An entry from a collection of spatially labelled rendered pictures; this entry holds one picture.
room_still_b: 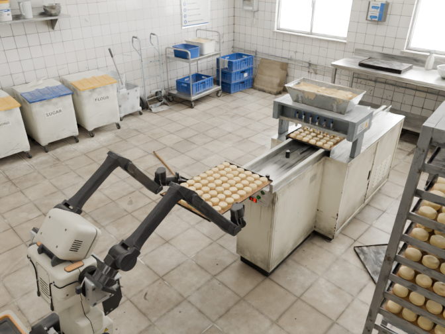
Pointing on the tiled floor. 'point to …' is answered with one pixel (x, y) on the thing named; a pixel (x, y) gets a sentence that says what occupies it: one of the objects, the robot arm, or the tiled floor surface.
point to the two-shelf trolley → (191, 73)
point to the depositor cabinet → (352, 175)
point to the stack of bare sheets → (373, 259)
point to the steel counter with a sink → (428, 79)
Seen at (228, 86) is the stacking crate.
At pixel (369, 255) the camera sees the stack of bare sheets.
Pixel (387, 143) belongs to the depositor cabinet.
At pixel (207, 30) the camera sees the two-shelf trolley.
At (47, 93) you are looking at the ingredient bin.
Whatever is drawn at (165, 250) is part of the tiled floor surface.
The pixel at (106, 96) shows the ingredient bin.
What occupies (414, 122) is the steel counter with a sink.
